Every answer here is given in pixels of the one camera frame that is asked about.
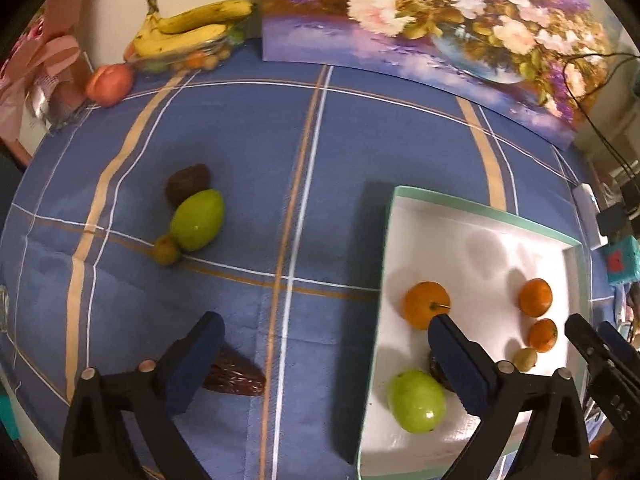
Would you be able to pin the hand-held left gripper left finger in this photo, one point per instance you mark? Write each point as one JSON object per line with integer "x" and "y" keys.
{"x": 192, "y": 362}

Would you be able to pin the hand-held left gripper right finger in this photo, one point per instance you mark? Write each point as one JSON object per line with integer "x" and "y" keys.
{"x": 456, "y": 360}

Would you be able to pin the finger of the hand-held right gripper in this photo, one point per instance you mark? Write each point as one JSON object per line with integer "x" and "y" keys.
{"x": 617, "y": 342}
{"x": 586, "y": 338}

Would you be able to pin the dark brown wrinkled date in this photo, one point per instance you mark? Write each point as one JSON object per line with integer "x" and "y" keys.
{"x": 436, "y": 367}

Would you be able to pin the small orange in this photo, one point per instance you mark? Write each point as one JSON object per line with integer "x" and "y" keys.
{"x": 543, "y": 335}

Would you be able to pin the round green fruit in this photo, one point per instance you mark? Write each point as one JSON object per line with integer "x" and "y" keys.
{"x": 416, "y": 401}

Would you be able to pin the small greenish brown fruit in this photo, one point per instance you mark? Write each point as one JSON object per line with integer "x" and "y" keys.
{"x": 525, "y": 359}

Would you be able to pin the medium orange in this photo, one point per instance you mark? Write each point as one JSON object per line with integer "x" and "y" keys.
{"x": 535, "y": 297}

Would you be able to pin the large orange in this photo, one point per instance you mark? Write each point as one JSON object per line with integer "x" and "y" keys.
{"x": 422, "y": 302}

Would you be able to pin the white tray with teal rim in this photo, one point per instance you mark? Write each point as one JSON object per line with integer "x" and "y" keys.
{"x": 480, "y": 250}

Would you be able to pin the large dark wrinkled date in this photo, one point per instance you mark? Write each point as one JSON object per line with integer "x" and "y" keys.
{"x": 237, "y": 379}

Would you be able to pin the teal box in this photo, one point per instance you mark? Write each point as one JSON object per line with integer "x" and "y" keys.
{"x": 622, "y": 262}

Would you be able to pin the small tan longan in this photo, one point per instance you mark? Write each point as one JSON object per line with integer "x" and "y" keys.
{"x": 166, "y": 250}

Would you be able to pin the black charger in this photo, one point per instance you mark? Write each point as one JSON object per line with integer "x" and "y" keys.
{"x": 617, "y": 217}

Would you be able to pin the large green mango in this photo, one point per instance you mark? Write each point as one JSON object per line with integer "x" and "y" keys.
{"x": 196, "y": 220}

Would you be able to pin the small dark brown date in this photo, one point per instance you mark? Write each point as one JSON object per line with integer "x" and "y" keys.
{"x": 187, "y": 181}

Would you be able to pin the blue checked tablecloth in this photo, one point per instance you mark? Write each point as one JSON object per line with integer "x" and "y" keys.
{"x": 300, "y": 160}

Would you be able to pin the red peach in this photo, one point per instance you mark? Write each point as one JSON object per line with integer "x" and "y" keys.
{"x": 110, "y": 85}

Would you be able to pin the plate of small fruit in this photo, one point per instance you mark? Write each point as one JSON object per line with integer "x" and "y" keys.
{"x": 200, "y": 60}

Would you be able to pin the floral painting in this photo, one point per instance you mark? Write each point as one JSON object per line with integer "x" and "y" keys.
{"x": 450, "y": 35}

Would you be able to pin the bunch of yellow bananas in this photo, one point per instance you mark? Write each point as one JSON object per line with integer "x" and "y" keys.
{"x": 185, "y": 30}

